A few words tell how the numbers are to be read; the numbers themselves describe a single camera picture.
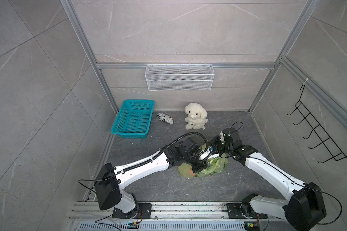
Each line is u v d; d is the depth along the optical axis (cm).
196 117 95
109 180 41
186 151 55
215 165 74
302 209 39
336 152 59
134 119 114
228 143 63
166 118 111
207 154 56
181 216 73
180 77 100
